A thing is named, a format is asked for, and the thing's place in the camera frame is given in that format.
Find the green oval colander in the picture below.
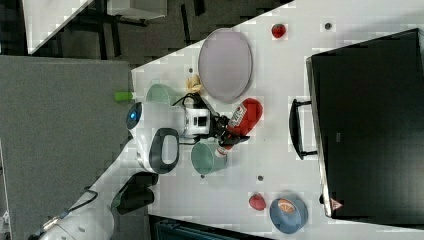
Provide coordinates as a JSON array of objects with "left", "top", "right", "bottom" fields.
[{"left": 146, "top": 84, "right": 182, "bottom": 105}]

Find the red ketchup bottle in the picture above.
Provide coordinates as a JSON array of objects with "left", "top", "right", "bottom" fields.
[{"left": 217, "top": 98, "right": 263, "bottom": 156}]

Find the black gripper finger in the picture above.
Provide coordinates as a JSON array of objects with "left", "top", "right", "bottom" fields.
[{"left": 219, "top": 135, "right": 250, "bottom": 147}]

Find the blue bowl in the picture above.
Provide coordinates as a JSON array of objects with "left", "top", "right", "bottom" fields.
[{"left": 269, "top": 194, "right": 308, "bottom": 234}]

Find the black toaster oven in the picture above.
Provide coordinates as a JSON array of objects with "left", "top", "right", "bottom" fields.
[{"left": 306, "top": 29, "right": 424, "bottom": 229}]

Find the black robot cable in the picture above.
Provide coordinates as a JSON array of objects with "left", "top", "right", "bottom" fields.
[{"left": 171, "top": 92, "right": 221, "bottom": 118}]

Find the green metal mug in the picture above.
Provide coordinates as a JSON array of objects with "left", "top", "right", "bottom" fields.
[{"left": 191, "top": 142, "right": 227, "bottom": 175}]

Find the lilac oval plate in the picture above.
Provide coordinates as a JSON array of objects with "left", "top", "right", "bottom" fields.
[{"left": 198, "top": 28, "right": 253, "bottom": 103}]

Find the green cylinder toy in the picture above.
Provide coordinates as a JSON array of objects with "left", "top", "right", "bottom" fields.
[{"left": 114, "top": 92, "right": 134, "bottom": 102}]

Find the blue crate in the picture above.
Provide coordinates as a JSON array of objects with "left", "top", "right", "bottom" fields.
[{"left": 154, "top": 222, "right": 251, "bottom": 240}]

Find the white side table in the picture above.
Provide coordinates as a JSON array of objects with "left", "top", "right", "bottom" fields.
[{"left": 21, "top": 0, "right": 93, "bottom": 54}]

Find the red strawberry toy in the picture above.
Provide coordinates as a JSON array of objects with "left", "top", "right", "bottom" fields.
[{"left": 249, "top": 194, "right": 266, "bottom": 211}]

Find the peeled banana toy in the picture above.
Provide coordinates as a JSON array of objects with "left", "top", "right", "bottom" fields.
[{"left": 186, "top": 74, "right": 202, "bottom": 93}]

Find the green spatula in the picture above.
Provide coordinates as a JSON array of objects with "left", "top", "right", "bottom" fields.
[{"left": 111, "top": 193, "right": 121, "bottom": 208}]

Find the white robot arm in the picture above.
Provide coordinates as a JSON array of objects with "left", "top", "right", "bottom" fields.
[{"left": 28, "top": 99, "right": 263, "bottom": 240}]

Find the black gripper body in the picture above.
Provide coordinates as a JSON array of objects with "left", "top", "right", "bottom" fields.
[{"left": 209, "top": 114, "right": 229, "bottom": 142}]

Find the orange slice toy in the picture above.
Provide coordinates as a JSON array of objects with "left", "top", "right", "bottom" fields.
[{"left": 278, "top": 199, "right": 295, "bottom": 214}]

